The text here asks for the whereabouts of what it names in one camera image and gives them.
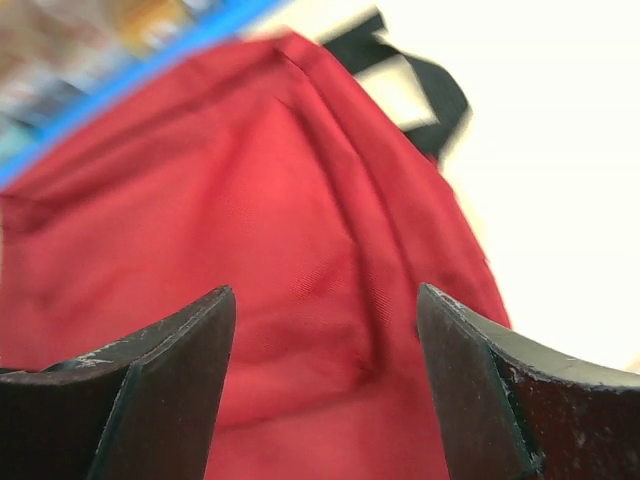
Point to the colourful shelf unit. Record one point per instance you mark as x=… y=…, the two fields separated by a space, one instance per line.
x=62 y=62

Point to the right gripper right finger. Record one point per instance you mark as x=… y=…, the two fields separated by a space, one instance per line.
x=511 y=408

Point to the red backpack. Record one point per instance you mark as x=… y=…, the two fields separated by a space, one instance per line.
x=265 y=167

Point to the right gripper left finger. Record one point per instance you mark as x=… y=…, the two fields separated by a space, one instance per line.
x=141 y=407

